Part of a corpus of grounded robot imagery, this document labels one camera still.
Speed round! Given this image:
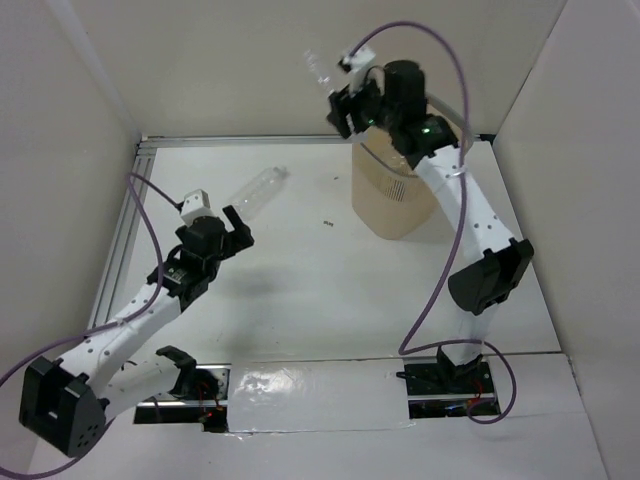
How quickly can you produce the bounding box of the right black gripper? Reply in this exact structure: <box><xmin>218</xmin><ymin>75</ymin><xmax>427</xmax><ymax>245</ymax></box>
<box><xmin>326</xmin><ymin>70</ymin><xmax>399</xmax><ymax>140</ymax></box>

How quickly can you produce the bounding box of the crushed clear bottle white cap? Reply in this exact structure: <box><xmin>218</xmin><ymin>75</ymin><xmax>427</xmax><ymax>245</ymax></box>
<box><xmin>303</xmin><ymin>49</ymin><xmax>335</xmax><ymax>97</ymax></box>

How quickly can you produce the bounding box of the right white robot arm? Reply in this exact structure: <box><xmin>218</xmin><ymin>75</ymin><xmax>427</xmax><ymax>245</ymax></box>
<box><xmin>327</xmin><ymin>57</ymin><xmax>534</xmax><ymax>392</ymax></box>

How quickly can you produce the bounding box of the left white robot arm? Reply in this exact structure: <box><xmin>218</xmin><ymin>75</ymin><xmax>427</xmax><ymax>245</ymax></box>
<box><xmin>18</xmin><ymin>205</ymin><xmax>254</xmax><ymax>458</ymax></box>

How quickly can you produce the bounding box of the beige plastic bin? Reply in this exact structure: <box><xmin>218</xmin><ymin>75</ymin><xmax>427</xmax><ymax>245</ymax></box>
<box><xmin>351</xmin><ymin>127</ymin><xmax>438</xmax><ymax>240</ymax></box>

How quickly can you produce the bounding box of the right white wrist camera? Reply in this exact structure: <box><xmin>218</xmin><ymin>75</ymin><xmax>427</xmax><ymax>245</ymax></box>
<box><xmin>338</xmin><ymin>45</ymin><xmax>376</xmax><ymax>85</ymax></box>

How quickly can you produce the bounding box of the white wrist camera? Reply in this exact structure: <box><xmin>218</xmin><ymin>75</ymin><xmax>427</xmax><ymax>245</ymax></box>
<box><xmin>180</xmin><ymin>189</ymin><xmax>213</xmax><ymax>226</ymax></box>
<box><xmin>338</xmin><ymin>45</ymin><xmax>376</xmax><ymax>85</ymax></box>

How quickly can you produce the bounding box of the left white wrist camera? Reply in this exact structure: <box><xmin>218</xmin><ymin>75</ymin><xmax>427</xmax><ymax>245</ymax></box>
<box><xmin>180</xmin><ymin>189</ymin><xmax>213</xmax><ymax>226</ymax></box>

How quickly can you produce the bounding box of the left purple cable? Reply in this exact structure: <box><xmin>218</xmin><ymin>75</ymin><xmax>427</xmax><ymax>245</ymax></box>
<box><xmin>0</xmin><ymin>172</ymin><xmax>186</xmax><ymax>476</ymax></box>

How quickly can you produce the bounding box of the aluminium frame rail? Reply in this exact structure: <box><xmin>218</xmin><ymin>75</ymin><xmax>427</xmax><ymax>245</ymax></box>
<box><xmin>92</xmin><ymin>133</ymin><xmax>494</xmax><ymax>331</ymax></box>

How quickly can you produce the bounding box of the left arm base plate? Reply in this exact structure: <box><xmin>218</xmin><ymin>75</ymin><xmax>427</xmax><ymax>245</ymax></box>
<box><xmin>133</xmin><ymin>364</ymin><xmax>231</xmax><ymax>434</ymax></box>

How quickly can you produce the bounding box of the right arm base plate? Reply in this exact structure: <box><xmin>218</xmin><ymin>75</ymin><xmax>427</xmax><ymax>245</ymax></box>
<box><xmin>395</xmin><ymin>361</ymin><xmax>501</xmax><ymax>420</ymax></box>

